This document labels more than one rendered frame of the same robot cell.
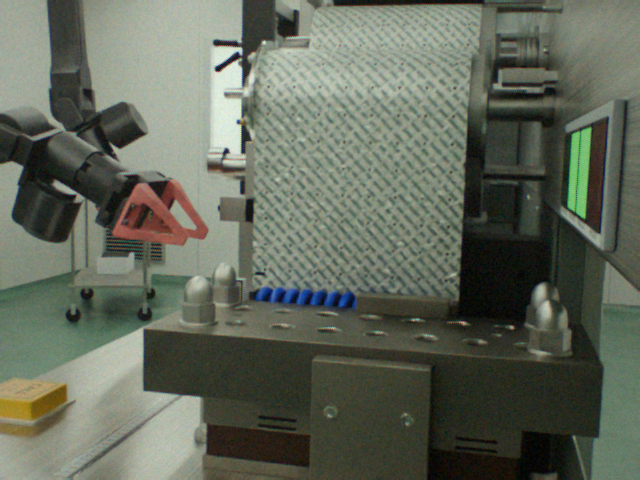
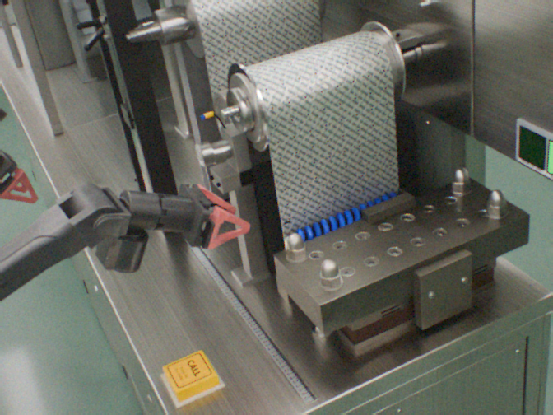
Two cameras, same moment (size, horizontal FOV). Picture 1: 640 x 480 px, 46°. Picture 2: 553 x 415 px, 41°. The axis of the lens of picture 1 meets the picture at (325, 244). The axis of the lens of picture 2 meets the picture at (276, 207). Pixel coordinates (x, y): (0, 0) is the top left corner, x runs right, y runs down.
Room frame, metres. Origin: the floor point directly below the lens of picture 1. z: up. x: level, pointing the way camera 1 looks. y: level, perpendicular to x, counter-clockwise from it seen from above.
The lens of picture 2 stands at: (-0.02, 0.69, 1.75)
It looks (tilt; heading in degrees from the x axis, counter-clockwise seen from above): 32 degrees down; 326
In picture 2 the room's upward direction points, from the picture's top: 9 degrees counter-clockwise
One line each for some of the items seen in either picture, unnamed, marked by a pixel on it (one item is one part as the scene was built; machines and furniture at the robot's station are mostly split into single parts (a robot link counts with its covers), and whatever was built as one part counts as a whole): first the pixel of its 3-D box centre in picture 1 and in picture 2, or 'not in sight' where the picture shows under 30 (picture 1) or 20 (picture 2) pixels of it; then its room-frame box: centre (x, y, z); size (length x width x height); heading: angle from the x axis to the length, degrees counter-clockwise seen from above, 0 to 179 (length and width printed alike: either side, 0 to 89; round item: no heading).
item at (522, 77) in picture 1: (528, 76); (401, 38); (0.86, -0.22, 1.28); 0.06 x 0.05 x 0.02; 77
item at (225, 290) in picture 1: (224, 283); (295, 245); (0.80, 0.11, 1.05); 0.04 x 0.04 x 0.04
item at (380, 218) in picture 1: (354, 227); (338, 171); (0.84, -0.03, 1.11); 0.23 x 0.01 x 0.18; 77
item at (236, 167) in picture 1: (245, 261); (237, 208); (0.97, 0.10, 1.05); 0.06 x 0.05 x 0.31; 77
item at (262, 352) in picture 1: (371, 356); (402, 249); (0.71, -0.05, 1.00); 0.40 x 0.16 x 0.06; 77
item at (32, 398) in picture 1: (22, 399); (190, 375); (0.82, 0.33, 0.91); 0.07 x 0.07 x 0.02; 77
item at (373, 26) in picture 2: (485, 107); (380, 64); (0.87, -0.18, 1.25); 0.15 x 0.01 x 0.15; 167
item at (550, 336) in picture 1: (550, 325); (497, 201); (0.63, -0.19, 1.05); 0.04 x 0.04 x 0.04
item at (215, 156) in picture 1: (219, 162); (204, 153); (0.97, 0.14, 1.18); 0.04 x 0.02 x 0.04; 167
